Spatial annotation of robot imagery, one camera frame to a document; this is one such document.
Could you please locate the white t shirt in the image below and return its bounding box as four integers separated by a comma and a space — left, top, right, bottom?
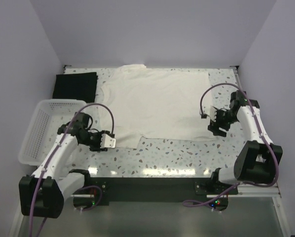
99, 65, 214, 149

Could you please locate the white plastic basket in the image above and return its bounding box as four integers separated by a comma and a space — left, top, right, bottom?
18, 99, 86, 166

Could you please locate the aluminium front rail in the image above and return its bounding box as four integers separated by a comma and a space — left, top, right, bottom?
20, 175, 283, 198

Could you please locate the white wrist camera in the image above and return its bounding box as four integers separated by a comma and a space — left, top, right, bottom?
100, 133, 116, 149
209, 106, 219, 122

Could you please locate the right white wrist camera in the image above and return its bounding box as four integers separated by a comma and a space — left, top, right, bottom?
209, 106, 219, 122

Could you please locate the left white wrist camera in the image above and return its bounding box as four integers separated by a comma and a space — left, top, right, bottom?
100, 133, 116, 149

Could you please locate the folded black t shirt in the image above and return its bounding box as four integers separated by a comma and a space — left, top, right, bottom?
52, 72, 98, 103

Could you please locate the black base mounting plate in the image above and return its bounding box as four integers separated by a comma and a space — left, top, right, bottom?
73, 177, 238, 210

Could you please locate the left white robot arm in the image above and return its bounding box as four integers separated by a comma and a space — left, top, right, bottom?
19, 113, 116, 218

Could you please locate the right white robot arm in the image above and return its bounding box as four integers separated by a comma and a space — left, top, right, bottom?
208, 90, 283, 194

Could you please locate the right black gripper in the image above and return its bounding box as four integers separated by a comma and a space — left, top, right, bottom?
208, 107, 239, 137

